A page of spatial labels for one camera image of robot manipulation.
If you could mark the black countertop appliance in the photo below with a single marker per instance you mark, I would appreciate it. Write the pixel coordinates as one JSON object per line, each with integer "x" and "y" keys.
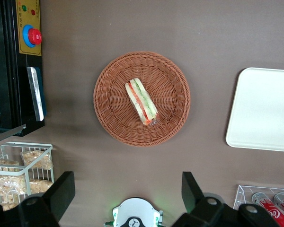
{"x": 9, "y": 71}

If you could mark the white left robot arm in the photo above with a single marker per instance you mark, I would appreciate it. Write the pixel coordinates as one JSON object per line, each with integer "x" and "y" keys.
{"x": 135, "y": 210}

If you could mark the rice cracker snack packet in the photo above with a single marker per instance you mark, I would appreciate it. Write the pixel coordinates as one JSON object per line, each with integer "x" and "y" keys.
{"x": 4, "y": 163}
{"x": 4, "y": 188}
{"x": 40, "y": 186}
{"x": 36, "y": 159}

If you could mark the clear acrylic bottle rack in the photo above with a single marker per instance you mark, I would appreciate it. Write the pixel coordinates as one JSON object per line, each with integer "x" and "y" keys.
{"x": 241, "y": 194}

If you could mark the cream plastic serving tray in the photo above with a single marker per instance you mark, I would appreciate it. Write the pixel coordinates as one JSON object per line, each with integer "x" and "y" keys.
{"x": 262, "y": 108}

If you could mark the yellow control panel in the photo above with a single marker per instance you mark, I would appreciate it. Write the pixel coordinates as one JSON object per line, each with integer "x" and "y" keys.
{"x": 29, "y": 14}

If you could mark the red emergency stop button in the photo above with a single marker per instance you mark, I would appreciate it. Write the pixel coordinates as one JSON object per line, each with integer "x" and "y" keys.
{"x": 35, "y": 36}

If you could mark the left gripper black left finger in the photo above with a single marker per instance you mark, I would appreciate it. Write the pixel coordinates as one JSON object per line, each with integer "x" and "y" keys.
{"x": 61, "y": 189}

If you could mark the plastic-wrapped triangle sandwich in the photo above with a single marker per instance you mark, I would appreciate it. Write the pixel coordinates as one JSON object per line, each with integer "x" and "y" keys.
{"x": 140, "y": 100}

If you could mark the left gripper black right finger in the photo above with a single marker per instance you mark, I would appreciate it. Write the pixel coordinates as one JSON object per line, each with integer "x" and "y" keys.
{"x": 191, "y": 191}

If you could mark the grey metal bar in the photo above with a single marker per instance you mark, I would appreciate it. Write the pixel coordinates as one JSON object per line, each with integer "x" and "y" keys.
{"x": 7, "y": 133}

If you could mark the round brown wicker basket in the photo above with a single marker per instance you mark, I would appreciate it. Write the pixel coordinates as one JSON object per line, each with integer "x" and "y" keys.
{"x": 113, "y": 99}

